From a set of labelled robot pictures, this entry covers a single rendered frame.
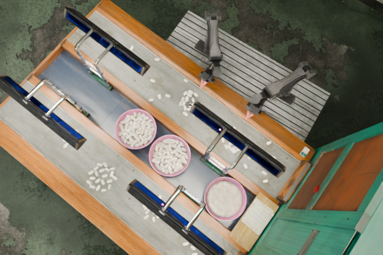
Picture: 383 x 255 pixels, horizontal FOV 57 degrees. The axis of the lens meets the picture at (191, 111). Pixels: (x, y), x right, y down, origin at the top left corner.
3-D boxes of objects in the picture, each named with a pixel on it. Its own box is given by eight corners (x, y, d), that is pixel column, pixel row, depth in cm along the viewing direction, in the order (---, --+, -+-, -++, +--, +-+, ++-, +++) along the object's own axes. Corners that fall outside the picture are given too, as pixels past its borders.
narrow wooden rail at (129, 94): (70, 45, 252) (65, 38, 241) (277, 204, 228) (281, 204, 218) (64, 50, 250) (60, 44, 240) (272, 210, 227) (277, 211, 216)
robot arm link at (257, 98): (256, 108, 206) (272, 97, 200) (248, 96, 208) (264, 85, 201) (264, 106, 216) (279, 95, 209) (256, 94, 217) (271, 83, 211)
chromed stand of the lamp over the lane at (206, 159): (216, 137, 236) (224, 122, 193) (240, 155, 233) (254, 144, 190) (199, 160, 232) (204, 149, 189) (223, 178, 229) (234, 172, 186)
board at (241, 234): (259, 191, 219) (259, 191, 218) (278, 206, 217) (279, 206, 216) (228, 235, 212) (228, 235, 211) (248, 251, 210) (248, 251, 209)
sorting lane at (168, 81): (96, 11, 252) (95, 9, 250) (305, 166, 229) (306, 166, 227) (66, 41, 245) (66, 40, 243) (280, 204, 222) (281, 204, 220)
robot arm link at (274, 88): (271, 98, 206) (317, 70, 202) (263, 86, 208) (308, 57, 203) (271, 101, 218) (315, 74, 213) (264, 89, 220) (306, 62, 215)
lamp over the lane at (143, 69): (73, 8, 217) (69, 1, 210) (151, 66, 209) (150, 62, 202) (64, 17, 215) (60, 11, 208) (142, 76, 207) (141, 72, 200)
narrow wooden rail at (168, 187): (37, 78, 244) (31, 73, 234) (248, 246, 221) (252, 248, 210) (32, 84, 243) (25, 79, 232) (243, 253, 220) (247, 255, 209)
